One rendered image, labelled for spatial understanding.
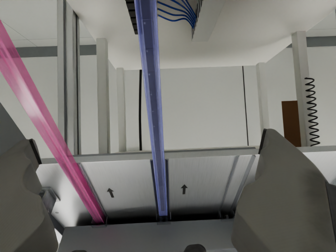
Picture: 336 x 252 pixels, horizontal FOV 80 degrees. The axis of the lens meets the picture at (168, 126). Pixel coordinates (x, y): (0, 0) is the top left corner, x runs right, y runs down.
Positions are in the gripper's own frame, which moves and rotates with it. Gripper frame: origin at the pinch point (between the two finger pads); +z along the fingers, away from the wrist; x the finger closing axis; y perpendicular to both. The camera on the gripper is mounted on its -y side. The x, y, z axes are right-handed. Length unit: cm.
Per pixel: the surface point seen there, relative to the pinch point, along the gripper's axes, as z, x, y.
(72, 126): 32.6, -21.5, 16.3
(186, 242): 8.7, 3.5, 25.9
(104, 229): 11.1, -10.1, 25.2
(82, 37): 191, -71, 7
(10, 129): 12.2, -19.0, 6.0
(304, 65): 54, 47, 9
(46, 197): 9.6, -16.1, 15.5
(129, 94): 177, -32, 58
